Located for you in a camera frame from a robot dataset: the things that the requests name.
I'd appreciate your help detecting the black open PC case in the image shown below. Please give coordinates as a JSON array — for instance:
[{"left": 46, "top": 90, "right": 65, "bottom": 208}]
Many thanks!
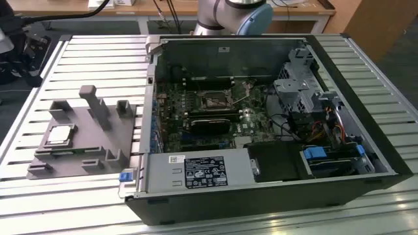
[{"left": 123, "top": 33, "right": 415, "bottom": 226}]

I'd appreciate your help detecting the black wire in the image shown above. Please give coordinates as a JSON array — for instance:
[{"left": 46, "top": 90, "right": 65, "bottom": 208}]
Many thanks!
[{"left": 266, "top": 114, "right": 302, "bottom": 142}]

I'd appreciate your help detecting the grey case handle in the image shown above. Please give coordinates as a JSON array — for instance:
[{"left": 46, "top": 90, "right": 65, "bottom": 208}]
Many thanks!
[{"left": 145, "top": 35, "right": 165, "bottom": 56}]

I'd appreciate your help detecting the green motherboard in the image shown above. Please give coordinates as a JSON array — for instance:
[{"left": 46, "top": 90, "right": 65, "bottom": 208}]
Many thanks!
[{"left": 153, "top": 77, "right": 286, "bottom": 153}]

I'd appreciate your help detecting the silver metal drive cage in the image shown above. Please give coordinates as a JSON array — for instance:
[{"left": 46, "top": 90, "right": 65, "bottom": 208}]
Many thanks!
[{"left": 272, "top": 47, "right": 338, "bottom": 114}]

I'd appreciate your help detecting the wooden desk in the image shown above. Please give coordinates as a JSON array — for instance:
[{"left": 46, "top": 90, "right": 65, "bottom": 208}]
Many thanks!
[{"left": 0, "top": 0, "right": 337, "bottom": 35}]

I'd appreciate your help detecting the socket cover metal frame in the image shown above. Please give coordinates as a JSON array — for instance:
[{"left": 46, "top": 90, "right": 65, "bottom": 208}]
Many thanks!
[{"left": 241, "top": 81, "right": 254, "bottom": 99}]

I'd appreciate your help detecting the grey parts rack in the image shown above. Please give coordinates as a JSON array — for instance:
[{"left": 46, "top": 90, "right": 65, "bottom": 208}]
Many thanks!
[{"left": 26, "top": 85, "right": 141, "bottom": 181}]

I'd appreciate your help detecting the black expansion slot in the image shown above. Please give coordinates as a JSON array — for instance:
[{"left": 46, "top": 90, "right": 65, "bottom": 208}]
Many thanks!
[{"left": 188, "top": 111, "right": 240, "bottom": 121}]

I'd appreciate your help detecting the green RAM stick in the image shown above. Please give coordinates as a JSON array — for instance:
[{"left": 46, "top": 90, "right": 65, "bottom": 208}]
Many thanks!
[{"left": 49, "top": 147, "right": 103, "bottom": 157}]

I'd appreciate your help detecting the hard disk in blue carrier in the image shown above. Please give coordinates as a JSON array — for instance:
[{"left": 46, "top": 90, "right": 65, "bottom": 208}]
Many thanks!
[{"left": 300, "top": 144, "right": 361, "bottom": 179}]

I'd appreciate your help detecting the white box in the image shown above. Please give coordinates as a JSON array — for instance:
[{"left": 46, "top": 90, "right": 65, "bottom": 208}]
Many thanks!
[{"left": 87, "top": 0, "right": 117, "bottom": 11}]

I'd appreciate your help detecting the wooden cabinet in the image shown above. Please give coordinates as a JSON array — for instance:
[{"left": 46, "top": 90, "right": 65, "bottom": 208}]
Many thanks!
[{"left": 340, "top": 0, "right": 418, "bottom": 65}]

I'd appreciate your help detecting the silver CPU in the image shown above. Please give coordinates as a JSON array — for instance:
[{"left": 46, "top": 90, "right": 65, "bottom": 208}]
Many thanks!
[{"left": 46, "top": 125, "right": 75, "bottom": 144}]

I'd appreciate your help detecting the silver chipset heat sink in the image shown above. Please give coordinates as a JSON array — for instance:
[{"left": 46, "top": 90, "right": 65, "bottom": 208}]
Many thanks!
[{"left": 233, "top": 136, "right": 256, "bottom": 149}]

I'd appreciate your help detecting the black plastic air shroud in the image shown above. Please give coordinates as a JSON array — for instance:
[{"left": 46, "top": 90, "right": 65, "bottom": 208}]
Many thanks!
[{"left": 245, "top": 141, "right": 312, "bottom": 184}]

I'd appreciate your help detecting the coloured wire bundle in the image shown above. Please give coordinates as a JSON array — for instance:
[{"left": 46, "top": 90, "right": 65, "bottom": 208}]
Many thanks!
[{"left": 309, "top": 105, "right": 348, "bottom": 143}]

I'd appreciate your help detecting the CPU socket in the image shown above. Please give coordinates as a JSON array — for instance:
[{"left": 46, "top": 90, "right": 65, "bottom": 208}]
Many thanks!
[{"left": 201, "top": 90, "right": 236, "bottom": 110}]

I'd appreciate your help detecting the black corrugated hose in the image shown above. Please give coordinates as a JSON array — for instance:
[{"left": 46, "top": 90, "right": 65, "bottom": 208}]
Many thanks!
[{"left": 19, "top": 0, "right": 113, "bottom": 25}]

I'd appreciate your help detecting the grey power supply unit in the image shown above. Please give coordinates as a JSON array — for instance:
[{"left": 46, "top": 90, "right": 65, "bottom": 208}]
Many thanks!
[{"left": 145, "top": 148, "right": 257, "bottom": 194}]

